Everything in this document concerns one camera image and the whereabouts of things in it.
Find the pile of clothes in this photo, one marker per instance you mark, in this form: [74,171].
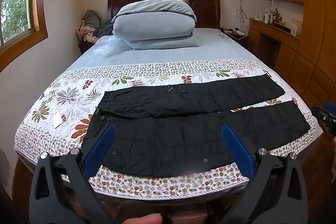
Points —
[89,24]

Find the person's left hand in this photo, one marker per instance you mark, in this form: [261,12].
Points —
[144,219]

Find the folded light blue duvet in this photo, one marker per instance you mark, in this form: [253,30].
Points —
[155,19]

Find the dark wooden nightstand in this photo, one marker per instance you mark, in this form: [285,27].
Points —
[85,47]

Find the white wall socket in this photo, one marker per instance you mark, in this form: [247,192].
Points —
[296,22]

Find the black keyboard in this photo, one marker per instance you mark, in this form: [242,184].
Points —
[282,27]

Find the light blue pillow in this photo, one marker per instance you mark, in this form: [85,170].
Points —
[168,43]

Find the black pants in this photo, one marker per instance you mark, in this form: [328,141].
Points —
[170,140]

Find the white desk lamp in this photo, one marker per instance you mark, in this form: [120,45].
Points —
[270,5]

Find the clear plastic wrap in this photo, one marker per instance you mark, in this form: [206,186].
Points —
[107,47]

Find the dark nightstand with gadgets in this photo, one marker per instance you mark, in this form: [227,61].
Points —
[236,36]

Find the wooden desk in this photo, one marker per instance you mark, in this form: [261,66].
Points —
[273,40]

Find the dark wooden headboard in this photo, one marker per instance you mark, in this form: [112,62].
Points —
[207,11]

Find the floral quilted bedspread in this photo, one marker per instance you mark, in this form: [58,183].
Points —
[65,98]

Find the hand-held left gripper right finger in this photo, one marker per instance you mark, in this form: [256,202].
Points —
[236,150]

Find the wooden bed frame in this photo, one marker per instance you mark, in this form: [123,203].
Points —
[26,182]

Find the white paper slip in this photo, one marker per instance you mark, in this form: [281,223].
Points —
[59,121]

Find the wooden wardrobe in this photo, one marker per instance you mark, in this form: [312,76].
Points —
[312,29]

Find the light blue bed sheet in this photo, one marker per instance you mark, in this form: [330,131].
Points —
[162,56]

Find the white router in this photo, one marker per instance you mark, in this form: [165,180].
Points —
[260,16]

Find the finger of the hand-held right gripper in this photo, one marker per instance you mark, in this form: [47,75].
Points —
[326,119]

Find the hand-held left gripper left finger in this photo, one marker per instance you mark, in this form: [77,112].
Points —
[101,150]

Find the wooden side window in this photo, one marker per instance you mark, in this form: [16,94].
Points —
[15,11]

